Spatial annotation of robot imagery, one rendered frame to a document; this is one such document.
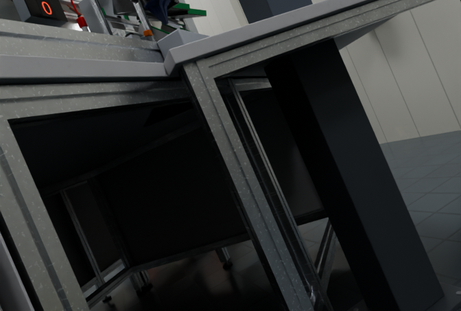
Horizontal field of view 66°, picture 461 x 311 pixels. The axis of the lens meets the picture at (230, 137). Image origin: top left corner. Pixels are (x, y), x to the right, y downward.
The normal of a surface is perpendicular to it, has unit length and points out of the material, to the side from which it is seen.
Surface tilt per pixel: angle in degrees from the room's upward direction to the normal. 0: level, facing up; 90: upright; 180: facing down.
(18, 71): 90
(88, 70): 90
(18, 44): 90
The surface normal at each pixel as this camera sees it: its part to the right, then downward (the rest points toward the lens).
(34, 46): 0.84, -0.36
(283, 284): 0.32, -0.14
